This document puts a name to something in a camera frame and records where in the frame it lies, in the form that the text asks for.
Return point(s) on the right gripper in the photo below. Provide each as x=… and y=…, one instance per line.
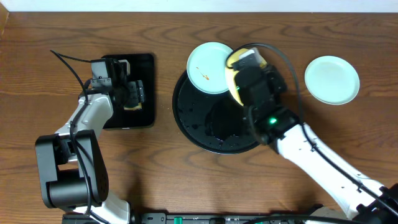
x=273, y=78

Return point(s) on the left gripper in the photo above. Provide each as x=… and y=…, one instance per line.
x=137, y=92

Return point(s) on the green yellow sponge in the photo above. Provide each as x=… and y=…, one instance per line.
x=134, y=108

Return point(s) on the yellow plate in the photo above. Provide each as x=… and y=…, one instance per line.
x=230, y=73

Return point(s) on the light blue plate top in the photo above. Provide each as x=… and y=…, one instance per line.
x=206, y=67

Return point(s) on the light blue plate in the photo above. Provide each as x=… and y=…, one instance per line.
x=206, y=67
x=332, y=80

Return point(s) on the light blue plate bottom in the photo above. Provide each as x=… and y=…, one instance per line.
x=332, y=80

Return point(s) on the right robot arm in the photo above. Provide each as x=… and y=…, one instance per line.
x=362, y=199

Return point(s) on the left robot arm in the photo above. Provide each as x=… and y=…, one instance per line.
x=72, y=173

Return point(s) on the black rectangular tray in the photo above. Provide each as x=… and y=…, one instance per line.
x=142, y=67

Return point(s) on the black round tray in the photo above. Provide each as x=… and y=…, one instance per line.
x=212, y=122

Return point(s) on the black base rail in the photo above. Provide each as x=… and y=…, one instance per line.
x=162, y=218

